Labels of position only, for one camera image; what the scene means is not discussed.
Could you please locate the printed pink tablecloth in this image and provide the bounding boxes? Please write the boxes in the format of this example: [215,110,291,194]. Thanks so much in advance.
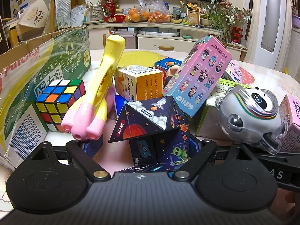
[0,49,300,216]

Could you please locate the pink figure print box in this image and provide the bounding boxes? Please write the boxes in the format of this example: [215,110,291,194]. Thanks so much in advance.
[162,35,233,118]

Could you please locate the green and white box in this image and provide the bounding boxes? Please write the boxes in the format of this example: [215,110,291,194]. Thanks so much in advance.
[195,78,236,141]

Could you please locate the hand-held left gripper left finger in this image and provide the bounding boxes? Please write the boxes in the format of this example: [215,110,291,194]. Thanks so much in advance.
[29,137,111,183]

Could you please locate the potted flower plant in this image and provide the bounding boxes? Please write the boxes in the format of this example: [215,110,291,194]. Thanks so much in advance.
[206,0,253,45]

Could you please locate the small blue box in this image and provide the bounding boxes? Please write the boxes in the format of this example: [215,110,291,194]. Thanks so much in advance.
[155,57,183,73]

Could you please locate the green printed cardboard box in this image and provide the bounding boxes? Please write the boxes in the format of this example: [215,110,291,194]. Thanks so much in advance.
[0,26,92,170]

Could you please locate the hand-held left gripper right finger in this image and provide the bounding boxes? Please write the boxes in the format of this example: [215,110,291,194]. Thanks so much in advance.
[172,135,258,182]

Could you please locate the yellow and pink toy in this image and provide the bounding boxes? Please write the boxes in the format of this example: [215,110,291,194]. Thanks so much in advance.
[61,35,126,141]

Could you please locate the wooden picture frame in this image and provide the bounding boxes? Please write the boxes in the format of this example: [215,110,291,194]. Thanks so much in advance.
[187,9,201,25]

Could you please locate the space print folding cube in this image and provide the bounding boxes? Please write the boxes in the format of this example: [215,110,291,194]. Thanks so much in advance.
[108,96,191,172]

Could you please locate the clear bag of oranges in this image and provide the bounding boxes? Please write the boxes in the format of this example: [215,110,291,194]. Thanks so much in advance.
[124,0,151,23]

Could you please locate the colourful puzzle cube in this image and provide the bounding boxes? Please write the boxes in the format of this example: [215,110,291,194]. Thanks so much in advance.
[35,79,86,133]

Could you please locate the white paper bag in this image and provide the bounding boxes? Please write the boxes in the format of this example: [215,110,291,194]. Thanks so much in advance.
[70,5,89,27]

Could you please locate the orange and yellow box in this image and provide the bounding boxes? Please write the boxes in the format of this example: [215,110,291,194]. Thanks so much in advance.
[114,65,163,102]

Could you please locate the red snack box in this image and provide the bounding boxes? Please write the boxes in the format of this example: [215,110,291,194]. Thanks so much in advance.
[104,15,126,23]

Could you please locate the glass kettle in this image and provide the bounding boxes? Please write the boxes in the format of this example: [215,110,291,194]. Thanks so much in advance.
[88,3,105,22]

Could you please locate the white standing air conditioner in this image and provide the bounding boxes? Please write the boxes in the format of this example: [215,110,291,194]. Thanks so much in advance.
[246,0,296,74]

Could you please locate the red berry branches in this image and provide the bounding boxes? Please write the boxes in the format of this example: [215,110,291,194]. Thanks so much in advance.
[98,0,120,14]

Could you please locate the white tray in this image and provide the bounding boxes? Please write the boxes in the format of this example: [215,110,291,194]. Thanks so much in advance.
[138,27,180,37]

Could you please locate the cream TV cabinet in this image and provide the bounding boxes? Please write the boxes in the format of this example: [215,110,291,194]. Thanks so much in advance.
[84,20,248,61]

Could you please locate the clear bag of tangerines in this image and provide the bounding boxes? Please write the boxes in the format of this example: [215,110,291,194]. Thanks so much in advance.
[148,0,171,24]

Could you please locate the pink box with white label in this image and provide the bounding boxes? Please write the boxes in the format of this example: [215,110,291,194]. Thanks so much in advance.
[278,94,300,153]

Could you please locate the panda figure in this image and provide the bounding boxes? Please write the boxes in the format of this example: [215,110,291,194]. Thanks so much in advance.
[215,84,289,155]

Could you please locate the glass bottle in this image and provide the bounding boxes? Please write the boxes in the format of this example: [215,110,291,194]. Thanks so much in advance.
[180,3,188,20]

